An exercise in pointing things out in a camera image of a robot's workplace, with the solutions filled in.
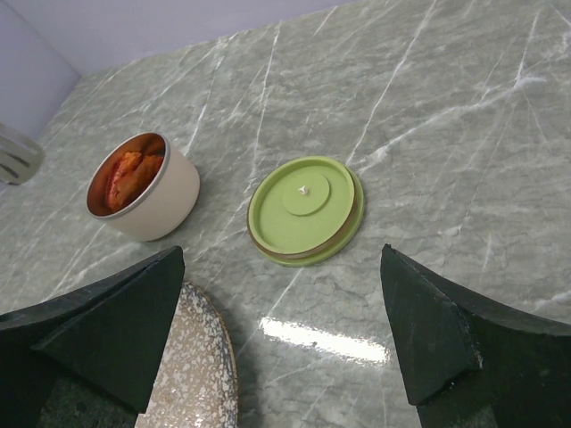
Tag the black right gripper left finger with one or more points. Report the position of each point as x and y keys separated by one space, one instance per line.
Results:
x=89 y=358

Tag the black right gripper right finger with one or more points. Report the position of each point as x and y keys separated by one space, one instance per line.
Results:
x=469 y=361

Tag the beige round lunch box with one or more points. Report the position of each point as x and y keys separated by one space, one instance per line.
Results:
x=163 y=205

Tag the orange fried piece top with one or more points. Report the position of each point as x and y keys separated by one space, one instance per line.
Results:
x=134 y=183

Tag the orange fried piece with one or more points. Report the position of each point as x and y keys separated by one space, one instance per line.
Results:
x=134 y=183
x=119 y=170

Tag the stainless steel tongs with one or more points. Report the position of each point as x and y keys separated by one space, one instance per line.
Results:
x=21 y=157

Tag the green round lid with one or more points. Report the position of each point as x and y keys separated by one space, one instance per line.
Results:
x=305 y=211

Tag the speckled grey plate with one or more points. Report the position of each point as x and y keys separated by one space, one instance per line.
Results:
x=196 y=385

